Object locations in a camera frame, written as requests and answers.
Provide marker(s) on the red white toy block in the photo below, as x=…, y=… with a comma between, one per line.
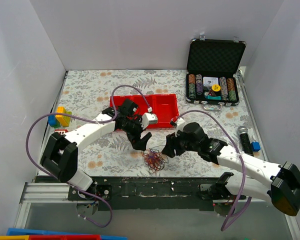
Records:
x=61, y=131

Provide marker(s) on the yellow dealer chip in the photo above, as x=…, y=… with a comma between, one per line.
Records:
x=216, y=88

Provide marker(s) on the playing card deck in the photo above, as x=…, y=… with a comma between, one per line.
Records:
x=210, y=81

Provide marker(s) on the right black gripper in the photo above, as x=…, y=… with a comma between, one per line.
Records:
x=176, y=144

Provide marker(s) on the small blue block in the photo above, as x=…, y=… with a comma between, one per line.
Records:
x=255, y=146

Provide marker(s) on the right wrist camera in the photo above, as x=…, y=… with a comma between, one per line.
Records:
x=178, y=125

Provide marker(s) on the teal card box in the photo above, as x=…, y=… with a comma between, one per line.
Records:
x=217, y=98

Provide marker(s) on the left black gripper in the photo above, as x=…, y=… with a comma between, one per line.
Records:
x=135, y=134

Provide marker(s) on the blue toy brick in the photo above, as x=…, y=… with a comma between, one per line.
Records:
x=53, y=122

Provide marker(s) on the red three-compartment tray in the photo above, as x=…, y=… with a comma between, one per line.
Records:
x=164, y=106

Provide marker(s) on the yellow toy brick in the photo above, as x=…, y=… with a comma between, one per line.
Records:
x=64, y=120

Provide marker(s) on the black microphone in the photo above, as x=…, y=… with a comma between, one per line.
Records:
x=242, y=131

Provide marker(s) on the red storage bin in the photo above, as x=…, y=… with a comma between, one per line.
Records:
x=65, y=237

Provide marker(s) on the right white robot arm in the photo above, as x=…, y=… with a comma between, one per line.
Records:
x=275, y=183

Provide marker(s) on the black poker chip case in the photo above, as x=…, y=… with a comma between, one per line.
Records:
x=213, y=58

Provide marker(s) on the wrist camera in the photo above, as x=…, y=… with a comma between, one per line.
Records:
x=148, y=119
x=178, y=125

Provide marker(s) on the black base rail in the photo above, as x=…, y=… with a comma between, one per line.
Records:
x=164, y=193

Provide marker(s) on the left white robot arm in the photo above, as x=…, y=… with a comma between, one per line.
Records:
x=60, y=156

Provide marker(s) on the yellow storage bin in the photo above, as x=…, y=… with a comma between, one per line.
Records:
x=14, y=237

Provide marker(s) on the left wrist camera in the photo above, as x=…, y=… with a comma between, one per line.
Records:
x=148, y=119

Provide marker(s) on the blue storage bin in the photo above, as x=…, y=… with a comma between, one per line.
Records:
x=22, y=231

